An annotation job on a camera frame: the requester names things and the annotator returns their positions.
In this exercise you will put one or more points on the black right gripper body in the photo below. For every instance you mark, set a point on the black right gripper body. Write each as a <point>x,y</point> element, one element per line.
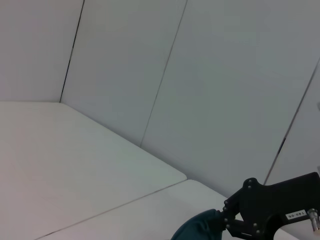
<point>275,202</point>

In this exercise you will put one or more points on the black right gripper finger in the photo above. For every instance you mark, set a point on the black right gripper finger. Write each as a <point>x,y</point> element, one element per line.
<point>232,200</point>
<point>237,227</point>

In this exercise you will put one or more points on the teal blue shirt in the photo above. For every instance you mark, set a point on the teal blue shirt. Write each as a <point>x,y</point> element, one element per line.
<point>197,227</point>

